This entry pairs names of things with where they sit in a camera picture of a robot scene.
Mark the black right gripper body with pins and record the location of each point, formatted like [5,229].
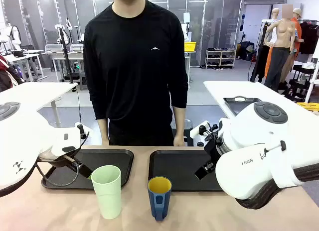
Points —
[213,151]

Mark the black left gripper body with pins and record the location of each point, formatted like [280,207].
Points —
[76,165]

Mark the pale green plastic cup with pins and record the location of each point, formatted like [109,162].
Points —
[107,198]

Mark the blue cup yellow inside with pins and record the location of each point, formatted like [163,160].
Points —
[159,203]

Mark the person's left forearm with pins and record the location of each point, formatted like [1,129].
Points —
[180,124]

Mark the person's right forearm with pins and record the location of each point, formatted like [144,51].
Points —
[102,129]

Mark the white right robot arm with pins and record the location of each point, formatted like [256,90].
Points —
[249,166]

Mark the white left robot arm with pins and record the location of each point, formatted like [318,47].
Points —
[25,136]

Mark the person's right hand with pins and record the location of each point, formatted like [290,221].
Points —
[105,142]

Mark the person's left hand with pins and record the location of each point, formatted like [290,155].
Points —
[179,141]

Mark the small black round object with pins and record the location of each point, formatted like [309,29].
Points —
[200,144]

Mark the black plastic tray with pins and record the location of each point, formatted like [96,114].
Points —
[109,158]
[174,166]

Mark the grey stool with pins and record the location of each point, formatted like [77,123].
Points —
[188,131]

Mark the white side table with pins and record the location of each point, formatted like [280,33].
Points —
[224,91]
[37,91]

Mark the white shoe rack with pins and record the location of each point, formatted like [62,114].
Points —
[220,58]

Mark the yellow flat item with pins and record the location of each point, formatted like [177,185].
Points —
[309,105]

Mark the yellow plastic crate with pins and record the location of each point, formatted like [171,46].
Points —
[190,46]

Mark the black utility cart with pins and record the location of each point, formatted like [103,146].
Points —
[299,86]

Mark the black tripod stand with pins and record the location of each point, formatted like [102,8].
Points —
[65,54]

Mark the person in maroon white jacket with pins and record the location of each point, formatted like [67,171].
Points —
[7,74]

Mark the person in black shirt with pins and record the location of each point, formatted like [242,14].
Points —
[134,66]

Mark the white background desk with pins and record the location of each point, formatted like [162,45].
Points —
[22,57]

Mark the mannequin with orange top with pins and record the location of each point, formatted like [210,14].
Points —
[282,32]

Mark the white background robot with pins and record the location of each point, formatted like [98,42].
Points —
[15,36]

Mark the figure in orange with hat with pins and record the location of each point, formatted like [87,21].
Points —
[297,29]

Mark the black garments on rack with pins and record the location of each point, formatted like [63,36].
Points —
[309,36]

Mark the white mannequin orange trousers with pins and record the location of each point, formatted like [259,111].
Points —
[275,14]

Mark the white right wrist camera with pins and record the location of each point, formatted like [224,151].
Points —
[197,131]

